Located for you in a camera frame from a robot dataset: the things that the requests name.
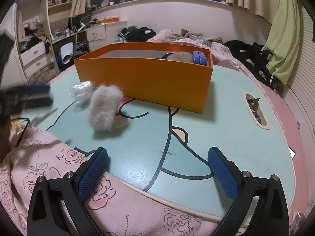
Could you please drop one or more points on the green hanging cloth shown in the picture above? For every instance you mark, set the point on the green hanging cloth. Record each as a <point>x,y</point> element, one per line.
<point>284,40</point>

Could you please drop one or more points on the white fur pompom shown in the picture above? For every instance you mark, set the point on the white fur pompom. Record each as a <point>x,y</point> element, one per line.
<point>103,107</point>

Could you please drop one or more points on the orange tray on desk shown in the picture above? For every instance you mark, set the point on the orange tray on desk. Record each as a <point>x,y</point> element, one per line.
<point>109,20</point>

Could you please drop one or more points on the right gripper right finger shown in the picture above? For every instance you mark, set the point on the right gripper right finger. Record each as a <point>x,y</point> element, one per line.
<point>270,216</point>

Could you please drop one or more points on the white drawer cabinet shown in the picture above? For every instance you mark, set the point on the white drawer cabinet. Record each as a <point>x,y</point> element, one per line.
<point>35,59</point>

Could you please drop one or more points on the clear plastic wrapper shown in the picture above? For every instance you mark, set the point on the clear plastic wrapper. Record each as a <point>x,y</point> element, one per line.
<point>82,91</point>

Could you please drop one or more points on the orange cardboard box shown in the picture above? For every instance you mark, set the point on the orange cardboard box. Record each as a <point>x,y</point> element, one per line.
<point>139,70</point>

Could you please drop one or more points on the pink floral quilt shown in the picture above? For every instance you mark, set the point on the pink floral quilt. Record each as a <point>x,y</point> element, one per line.
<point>221,54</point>

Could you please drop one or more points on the blue small box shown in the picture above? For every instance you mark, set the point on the blue small box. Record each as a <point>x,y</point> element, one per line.
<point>199,58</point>

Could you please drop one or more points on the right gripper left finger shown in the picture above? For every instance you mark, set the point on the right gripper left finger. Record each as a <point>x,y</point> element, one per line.
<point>45,213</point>

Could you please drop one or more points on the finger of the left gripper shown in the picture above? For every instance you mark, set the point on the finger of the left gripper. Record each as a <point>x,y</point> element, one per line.
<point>23,97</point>

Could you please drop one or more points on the black clothes pile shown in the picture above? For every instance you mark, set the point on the black clothes pile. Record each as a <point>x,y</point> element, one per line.
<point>134,34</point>
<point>255,59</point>

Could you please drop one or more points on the brown fur pompom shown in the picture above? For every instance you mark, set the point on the brown fur pompom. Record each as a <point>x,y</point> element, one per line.
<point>181,56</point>

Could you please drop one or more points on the black clothes pile left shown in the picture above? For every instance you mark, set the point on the black clothes pile left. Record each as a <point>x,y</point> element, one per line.
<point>134,34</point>

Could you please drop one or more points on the mint green lap table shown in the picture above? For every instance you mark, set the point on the mint green lap table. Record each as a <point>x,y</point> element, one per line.
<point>162,152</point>

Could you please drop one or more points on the black clothes pile right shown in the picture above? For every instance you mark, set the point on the black clothes pile right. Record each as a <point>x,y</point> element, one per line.
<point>255,59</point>

